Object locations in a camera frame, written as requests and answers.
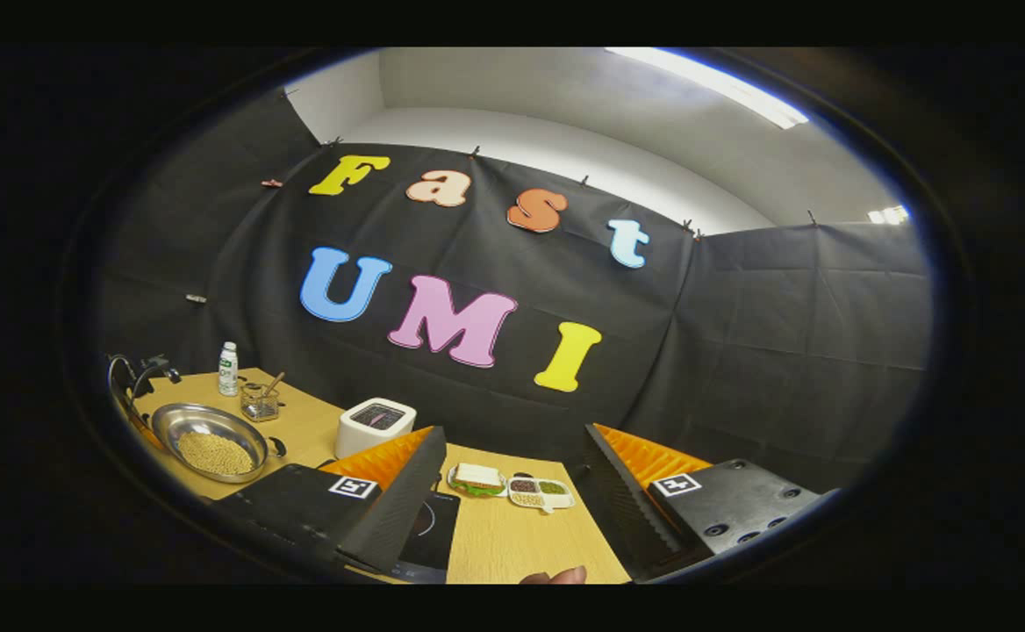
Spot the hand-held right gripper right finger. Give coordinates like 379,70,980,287
584,423,841,576

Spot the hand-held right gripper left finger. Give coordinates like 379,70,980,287
212,426,448,578

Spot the steel pot with black handles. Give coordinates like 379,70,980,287
150,401,288,485

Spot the black induction cooktop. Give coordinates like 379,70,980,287
388,491,462,585

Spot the white drink bottle green label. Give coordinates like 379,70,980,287
217,341,240,398

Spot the pile of soybeans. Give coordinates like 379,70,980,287
176,430,255,478

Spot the plate with sandwich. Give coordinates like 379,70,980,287
447,463,508,499

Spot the white toaster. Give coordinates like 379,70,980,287
333,397,419,460

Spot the white divided dish of beans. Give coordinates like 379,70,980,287
506,476,577,515

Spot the long ceiling light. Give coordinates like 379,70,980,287
605,47,811,131

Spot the wire mesh basket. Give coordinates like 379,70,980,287
240,383,282,423

